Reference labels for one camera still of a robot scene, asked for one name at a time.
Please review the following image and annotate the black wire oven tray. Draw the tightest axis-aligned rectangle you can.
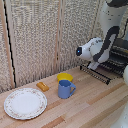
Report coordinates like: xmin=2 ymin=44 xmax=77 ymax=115
xmin=79 ymin=63 xmax=112 ymax=86

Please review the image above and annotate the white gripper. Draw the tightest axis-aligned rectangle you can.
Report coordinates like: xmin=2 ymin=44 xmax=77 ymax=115
xmin=87 ymin=60 xmax=101 ymax=71

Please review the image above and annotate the blue mug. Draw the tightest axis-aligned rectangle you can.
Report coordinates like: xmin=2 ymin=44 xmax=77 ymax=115
xmin=57 ymin=79 xmax=77 ymax=100

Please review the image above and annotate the black dish rack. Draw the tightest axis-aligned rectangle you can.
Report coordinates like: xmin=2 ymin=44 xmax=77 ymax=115
xmin=99 ymin=36 xmax=128 ymax=80

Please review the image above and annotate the yellow bowl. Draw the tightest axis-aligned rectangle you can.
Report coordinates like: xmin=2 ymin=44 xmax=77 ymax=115
xmin=56 ymin=72 xmax=74 ymax=84

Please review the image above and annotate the white blurry object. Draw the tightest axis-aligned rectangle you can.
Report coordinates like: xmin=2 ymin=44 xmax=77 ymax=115
xmin=112 ymin=105 xmax=128 ymax=128

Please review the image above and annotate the white plate with patterned rim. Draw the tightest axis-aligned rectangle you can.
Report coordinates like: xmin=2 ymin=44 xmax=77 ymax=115
xmin=3 ymin=87 xmax=48 ymax=121

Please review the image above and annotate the orange yellow block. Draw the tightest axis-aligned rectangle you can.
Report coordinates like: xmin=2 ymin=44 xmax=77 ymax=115
xmin=35 ymin=81 xmax=50 ymax=93

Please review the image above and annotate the beige woven folding screen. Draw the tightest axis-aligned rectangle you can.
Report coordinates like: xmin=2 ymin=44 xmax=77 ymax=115
xmin=0 ymin=0 xmax=128 ymax=94

